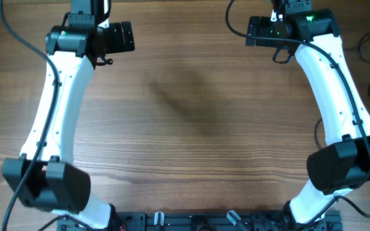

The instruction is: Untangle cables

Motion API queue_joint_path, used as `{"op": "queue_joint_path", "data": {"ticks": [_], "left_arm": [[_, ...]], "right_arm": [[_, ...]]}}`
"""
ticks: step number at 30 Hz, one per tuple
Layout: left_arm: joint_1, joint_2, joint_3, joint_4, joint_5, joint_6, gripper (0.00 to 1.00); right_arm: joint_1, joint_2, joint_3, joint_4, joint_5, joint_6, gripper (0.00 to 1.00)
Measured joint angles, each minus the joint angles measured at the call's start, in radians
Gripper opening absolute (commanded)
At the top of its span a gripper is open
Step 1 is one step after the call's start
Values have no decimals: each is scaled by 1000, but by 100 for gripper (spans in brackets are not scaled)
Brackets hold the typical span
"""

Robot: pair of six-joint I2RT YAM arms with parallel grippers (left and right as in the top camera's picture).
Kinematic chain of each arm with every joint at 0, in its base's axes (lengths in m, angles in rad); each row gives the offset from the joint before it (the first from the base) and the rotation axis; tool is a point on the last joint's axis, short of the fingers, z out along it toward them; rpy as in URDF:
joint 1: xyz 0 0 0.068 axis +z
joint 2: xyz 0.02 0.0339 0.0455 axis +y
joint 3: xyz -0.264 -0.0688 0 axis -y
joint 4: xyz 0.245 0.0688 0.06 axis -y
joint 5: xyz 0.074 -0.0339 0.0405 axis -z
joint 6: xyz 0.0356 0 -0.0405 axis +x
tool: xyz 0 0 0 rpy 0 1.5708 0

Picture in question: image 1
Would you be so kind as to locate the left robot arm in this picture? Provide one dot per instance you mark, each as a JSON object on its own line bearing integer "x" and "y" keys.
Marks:
{"x": 43, "y": 176}

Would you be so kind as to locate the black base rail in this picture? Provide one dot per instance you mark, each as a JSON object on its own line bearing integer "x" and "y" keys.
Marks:
{"x": 260, "y": 220}

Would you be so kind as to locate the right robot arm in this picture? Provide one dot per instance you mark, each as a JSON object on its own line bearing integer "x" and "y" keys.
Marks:
{"x": 312, "y": 37}

